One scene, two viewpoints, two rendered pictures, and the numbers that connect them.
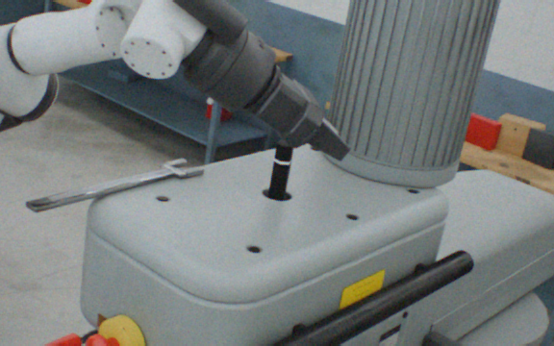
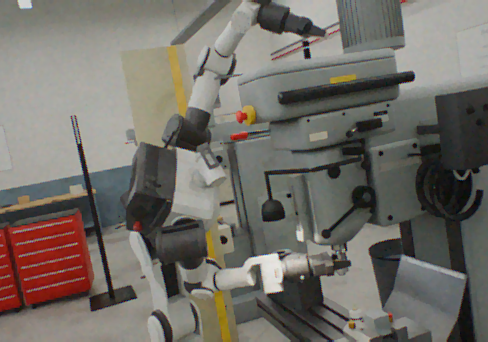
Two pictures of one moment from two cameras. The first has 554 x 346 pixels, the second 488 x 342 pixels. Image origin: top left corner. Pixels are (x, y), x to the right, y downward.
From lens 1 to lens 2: 0.92 m
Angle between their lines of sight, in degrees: 35
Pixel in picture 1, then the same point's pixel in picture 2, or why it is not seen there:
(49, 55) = (224, 43)
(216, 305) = (265, 78)
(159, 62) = (245, 19)
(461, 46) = not seen: outside the picture
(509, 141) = not seen: outside the picture
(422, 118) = (367, 18)
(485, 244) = (449, 85)
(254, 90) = (280, 19)
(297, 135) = (298, 28)
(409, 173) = (370, 44)
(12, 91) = (219, 63)
